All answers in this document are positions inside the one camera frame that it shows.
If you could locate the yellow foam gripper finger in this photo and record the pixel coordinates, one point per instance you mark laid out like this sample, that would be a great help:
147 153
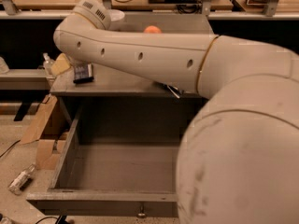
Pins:
60 65

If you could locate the dark blue rxbar wrapper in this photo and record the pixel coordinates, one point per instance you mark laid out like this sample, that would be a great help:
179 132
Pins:
83 73

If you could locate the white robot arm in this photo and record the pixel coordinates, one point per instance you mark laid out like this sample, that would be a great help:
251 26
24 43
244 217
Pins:
238 162

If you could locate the grey cabinet with top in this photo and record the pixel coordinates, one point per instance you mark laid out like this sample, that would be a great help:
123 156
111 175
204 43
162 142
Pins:
124 78

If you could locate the open grey top drawer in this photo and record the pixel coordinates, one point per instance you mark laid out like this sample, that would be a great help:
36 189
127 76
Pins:
115 161

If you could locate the metal drawer knob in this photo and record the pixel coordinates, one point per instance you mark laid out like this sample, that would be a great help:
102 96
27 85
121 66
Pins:
141 213

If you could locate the clear plastic bottle on shelf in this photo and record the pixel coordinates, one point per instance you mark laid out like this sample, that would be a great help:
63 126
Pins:
48 63

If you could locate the white ceramic bowl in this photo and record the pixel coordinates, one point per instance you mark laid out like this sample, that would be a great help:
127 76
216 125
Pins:
117 18

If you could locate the brown cardboard box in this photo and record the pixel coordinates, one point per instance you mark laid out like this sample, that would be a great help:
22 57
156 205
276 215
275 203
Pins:
49 128

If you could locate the orange fruit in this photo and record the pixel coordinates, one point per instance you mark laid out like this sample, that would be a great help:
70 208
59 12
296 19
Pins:
152 30

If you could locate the blue kettle chips bag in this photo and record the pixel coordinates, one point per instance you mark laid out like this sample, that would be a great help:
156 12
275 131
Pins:
176 92

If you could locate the plastic bottle on floor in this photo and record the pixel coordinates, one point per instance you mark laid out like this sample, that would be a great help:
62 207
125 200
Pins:
22 179

